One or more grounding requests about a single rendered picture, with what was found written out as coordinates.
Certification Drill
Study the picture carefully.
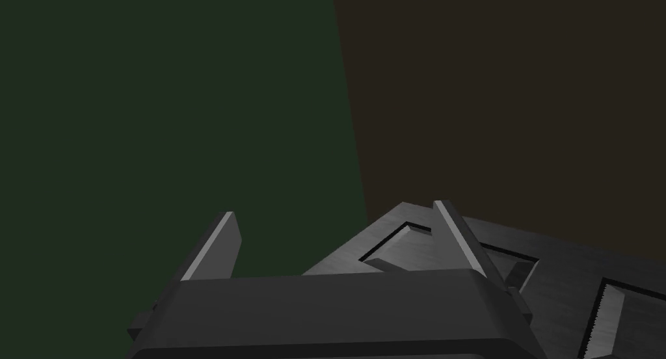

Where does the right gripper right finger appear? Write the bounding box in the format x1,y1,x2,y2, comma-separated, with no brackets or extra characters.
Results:
433,199,507,290

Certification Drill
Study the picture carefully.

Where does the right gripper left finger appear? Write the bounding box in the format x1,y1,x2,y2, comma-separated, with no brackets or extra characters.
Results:
180,210,243,282

